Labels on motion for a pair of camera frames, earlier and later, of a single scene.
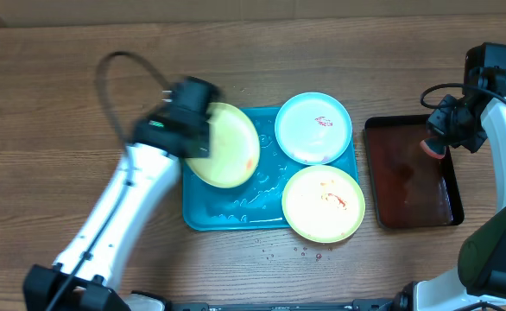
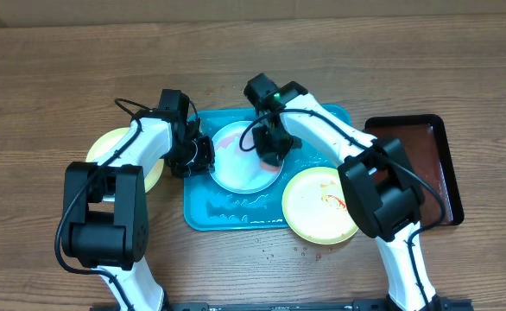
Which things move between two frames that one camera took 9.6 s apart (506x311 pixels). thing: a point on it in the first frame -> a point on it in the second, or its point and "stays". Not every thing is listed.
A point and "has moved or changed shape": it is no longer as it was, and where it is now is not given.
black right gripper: x=440 y=123 -> x=270 y=152
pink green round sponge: x=434 y=147 -> x=269 y=168
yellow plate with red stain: x=234 y=148 -> x=104 y=139
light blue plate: x=313 y=128 has moved or changed shape
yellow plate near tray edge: x=323 y=204 stays
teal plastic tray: x=256 y=204 stays
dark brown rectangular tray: x=410 y=187 stays
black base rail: x=378 y=304 stays
